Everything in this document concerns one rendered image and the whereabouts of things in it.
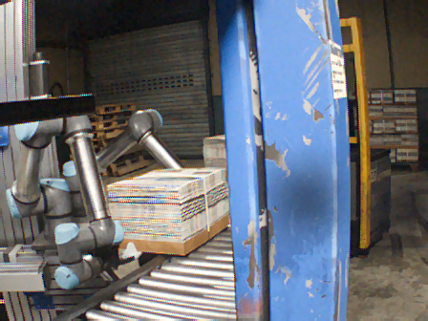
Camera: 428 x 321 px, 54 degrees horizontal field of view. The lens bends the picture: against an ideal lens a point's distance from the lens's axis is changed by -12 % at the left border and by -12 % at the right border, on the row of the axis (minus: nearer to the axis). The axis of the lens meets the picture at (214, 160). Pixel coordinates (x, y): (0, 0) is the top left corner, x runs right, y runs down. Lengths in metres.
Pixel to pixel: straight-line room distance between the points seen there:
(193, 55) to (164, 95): 1.09
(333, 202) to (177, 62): 9.83
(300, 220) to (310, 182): 0.03
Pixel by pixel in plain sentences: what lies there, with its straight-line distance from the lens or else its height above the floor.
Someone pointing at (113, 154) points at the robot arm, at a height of 1.07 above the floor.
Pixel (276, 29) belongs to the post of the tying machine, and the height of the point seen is 1.35.
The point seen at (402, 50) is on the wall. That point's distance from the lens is 8.95.
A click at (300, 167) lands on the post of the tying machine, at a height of 1.25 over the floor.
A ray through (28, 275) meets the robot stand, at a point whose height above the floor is 0.72.
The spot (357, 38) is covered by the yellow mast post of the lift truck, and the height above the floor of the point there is 1.69.
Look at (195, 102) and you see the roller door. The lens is 9.91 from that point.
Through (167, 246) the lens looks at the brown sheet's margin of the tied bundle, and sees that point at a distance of 1.52.
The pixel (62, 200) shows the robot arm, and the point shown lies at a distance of 1.76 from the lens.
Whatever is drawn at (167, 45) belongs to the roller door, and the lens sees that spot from 10.26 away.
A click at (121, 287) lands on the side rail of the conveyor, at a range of 1.32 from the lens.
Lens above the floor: 1.30
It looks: 8 degrees down
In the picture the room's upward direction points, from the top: 4 degrees counter-clockwise
